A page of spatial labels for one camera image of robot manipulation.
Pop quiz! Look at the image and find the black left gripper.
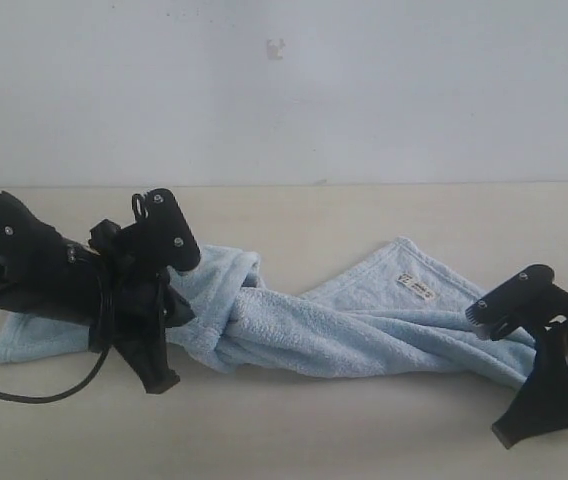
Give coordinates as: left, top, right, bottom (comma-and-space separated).
88, 279, 195, 394

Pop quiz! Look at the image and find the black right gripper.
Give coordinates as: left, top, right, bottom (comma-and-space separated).
491, 322, 568, 448

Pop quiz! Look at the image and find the light blue fluffy towel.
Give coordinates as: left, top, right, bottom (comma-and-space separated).
0, 235, 545, 391

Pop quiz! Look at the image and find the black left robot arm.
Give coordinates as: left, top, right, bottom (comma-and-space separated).
0, 188, 201, 394

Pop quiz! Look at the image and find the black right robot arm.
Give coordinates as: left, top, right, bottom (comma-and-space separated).
481, 264, 568, 449

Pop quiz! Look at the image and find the white printed clothing label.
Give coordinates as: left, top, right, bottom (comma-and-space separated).
396, 272, 437, 301

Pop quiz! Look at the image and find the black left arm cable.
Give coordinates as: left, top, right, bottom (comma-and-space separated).
0, 259, 125, 403

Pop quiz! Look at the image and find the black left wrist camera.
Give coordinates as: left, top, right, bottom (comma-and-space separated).
88, 188, 201, 272

